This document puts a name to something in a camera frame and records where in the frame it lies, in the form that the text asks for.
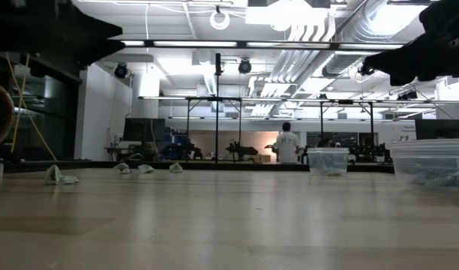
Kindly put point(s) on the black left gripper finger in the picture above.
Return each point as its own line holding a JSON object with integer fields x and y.
{"x": 94, "y": 24}
{"x": 100, "y": 50}

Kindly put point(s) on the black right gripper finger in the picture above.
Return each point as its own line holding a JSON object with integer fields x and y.
{"x": 399, "y": 80}
{"x": 394, "y": 62}

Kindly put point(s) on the clear plastic bin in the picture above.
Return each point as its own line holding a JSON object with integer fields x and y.
{"x": 315, "y": 150}
{"x": 409, "y": 153}

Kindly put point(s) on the black background robot arm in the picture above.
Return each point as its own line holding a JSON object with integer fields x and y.
{"x": 270, "y": 147}
{"x": 372, "y": 152}
{"x": 244, "y": 150}

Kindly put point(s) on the black track lamp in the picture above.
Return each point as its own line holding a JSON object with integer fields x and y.
{"x": 408, "y": 95}

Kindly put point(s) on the white LED light strip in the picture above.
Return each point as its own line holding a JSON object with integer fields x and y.
{"x": 289, "y": 45}
{"x": 134, "y": 43}
{"x": 372, "y": 46}
{"x": 195, "y": 44}

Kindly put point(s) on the round black ceiling lamp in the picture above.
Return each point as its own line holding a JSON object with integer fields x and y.
{"x": 244, "y": 66}
{"x": 363, "y": 72}
{"x": 120, "y": 71}

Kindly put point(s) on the black computer monitor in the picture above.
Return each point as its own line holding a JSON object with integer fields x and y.
{"x": 143, "y": 129}
{"x": 437, "y": 129}

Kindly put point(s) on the dark desk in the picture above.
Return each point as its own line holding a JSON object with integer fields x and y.
{"x": 113, "y": 149}

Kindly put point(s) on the bright ceiling light panel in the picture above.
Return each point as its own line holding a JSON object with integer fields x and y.
{"x": 285, "y": 15}

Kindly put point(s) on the blue storage bins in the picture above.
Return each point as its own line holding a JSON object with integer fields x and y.
{"x": 177, "y": 144}

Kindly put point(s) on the person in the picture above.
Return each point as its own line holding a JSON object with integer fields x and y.
{"x": 287, "y": 146}

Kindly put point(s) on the black vertical pole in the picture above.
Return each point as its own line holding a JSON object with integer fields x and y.
{"x": 216, "y": 112}

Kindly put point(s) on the black table border strip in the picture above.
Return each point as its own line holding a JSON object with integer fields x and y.
{"x": 252, "y": 166}

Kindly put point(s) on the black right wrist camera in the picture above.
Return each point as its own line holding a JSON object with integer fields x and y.
{"x": 435, "y": 17}

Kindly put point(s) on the large silver ventilation duct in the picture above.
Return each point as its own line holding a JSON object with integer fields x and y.
{"x": 368, "y": 22}

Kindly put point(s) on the black overhead frame bar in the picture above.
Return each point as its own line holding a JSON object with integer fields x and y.
{"x": 149, "y": 43}

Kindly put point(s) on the black metal rig frame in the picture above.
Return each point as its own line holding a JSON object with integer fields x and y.
{"x": 188, "y": 131}
{"x": 321, "y": 127}

